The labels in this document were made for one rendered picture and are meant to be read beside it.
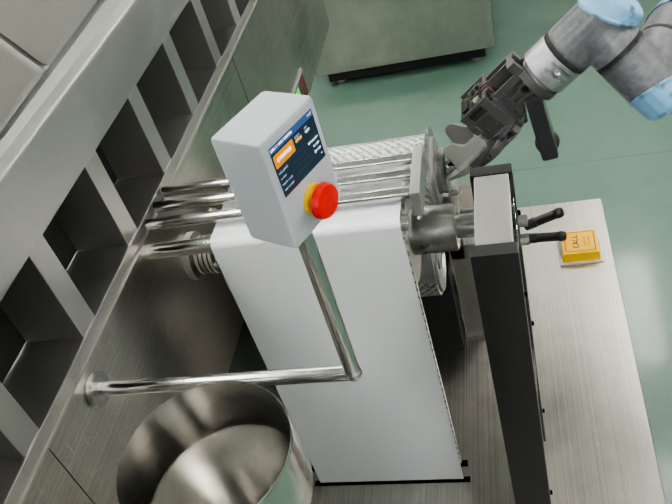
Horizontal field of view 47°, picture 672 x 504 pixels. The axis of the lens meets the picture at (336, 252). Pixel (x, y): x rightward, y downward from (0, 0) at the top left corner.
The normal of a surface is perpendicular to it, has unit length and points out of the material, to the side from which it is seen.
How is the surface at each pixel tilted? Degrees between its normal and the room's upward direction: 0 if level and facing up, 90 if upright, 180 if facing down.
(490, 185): 0
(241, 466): 73
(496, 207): 0
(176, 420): 90
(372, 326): 90
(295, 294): 90
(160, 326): 90
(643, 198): 0
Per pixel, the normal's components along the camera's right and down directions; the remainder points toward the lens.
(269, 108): -0.25, -0.74
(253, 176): -0.53, 0.65
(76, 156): 0.96, -0.11
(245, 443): -0.06, 0.39
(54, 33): -0.12, 0.67
